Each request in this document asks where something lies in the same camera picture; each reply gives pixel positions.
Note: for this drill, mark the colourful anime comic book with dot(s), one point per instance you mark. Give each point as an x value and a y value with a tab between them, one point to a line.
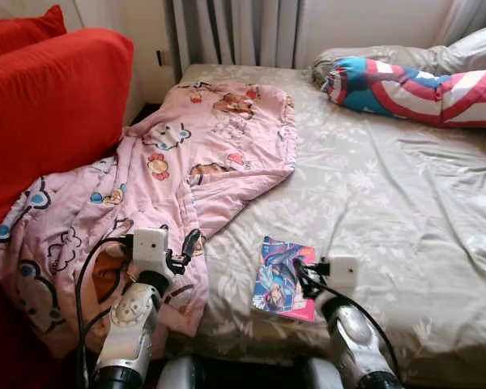
275	279

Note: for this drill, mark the pink cartoon print blanket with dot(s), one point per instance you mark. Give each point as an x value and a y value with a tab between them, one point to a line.
186	162

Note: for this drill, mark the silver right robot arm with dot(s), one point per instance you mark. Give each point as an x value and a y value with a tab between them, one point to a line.
352	332

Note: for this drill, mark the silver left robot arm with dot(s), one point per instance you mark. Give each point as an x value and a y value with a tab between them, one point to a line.
130	324

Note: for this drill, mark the grey right robot leg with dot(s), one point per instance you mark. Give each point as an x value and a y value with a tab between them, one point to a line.
320	377

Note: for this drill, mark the bed with grey floral sheet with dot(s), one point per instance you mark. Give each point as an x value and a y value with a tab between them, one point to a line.
405	203

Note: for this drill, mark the red white blue bolster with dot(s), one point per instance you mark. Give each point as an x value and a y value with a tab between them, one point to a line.
413	93

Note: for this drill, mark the grey curtain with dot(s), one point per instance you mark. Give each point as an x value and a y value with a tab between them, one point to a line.
235	32
478	16

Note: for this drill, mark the crumpled grey floral pillow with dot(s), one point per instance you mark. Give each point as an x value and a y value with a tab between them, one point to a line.
462	53

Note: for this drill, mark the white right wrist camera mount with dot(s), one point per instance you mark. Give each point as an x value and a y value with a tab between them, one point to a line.
343	275

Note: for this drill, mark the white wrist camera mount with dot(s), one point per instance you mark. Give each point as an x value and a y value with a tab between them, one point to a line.
150	250
343	275

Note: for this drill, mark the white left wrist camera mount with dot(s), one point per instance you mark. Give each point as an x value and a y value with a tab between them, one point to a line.
150	250

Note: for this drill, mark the wall socket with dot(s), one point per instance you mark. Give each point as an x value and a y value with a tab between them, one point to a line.
160	58

